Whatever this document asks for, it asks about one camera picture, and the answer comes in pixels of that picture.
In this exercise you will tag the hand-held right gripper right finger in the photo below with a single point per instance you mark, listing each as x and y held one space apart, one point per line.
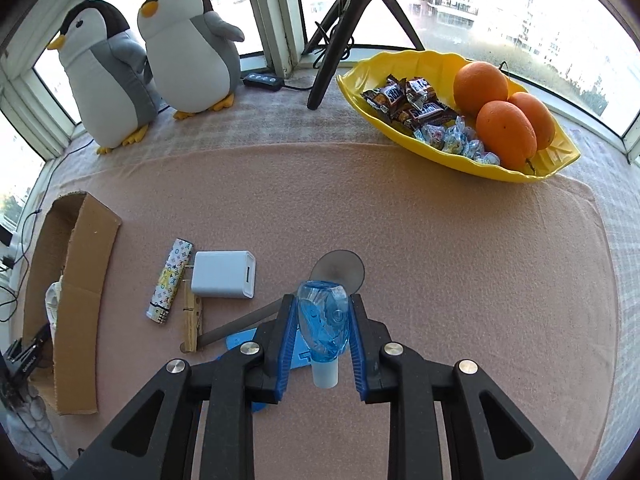
357 345

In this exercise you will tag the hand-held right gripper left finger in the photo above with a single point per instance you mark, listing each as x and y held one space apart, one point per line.
285 340

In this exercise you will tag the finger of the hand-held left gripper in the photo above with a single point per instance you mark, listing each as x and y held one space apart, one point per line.
42 333

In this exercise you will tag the cardboard box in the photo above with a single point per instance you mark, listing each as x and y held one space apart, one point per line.
80 285

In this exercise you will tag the white power adapter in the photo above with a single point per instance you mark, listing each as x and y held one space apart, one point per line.
222 274

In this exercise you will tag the wooden clothespin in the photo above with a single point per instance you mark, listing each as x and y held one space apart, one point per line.
190 320

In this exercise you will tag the person's left hand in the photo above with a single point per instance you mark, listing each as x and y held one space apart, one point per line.
30 425

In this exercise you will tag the blue plastic ruler card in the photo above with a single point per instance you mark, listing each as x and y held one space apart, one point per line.
239 342

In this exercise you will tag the grey round-headed stick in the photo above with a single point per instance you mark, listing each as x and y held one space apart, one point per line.
340 267

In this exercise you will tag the pink blanket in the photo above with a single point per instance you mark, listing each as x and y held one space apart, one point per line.
400 260

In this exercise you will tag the patterned lighter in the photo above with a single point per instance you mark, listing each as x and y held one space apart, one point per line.
169 280

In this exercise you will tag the clear wrapped candies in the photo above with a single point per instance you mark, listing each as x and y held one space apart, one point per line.
455 142

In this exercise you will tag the checked cloth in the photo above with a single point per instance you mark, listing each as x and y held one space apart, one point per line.
280 115

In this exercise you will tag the yellow leaf-shaped bowl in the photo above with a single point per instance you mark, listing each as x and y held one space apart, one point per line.
370 115

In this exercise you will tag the brown chocolate bar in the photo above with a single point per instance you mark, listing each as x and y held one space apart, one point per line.
384 96
427 111
419 87

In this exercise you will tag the large penguin plush toy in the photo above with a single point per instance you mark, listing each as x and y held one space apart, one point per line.
110 85

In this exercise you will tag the orange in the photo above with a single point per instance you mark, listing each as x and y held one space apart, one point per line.
480 87
540 117
505 132

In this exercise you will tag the small penguin plush toy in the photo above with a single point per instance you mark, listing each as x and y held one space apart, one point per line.
190 50

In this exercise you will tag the black tripod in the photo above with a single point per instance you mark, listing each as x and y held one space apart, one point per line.
335 35

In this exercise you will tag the black inline switch remote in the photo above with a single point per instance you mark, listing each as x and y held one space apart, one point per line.
261 81

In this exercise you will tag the white window frame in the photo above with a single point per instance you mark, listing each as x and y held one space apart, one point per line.
270 10

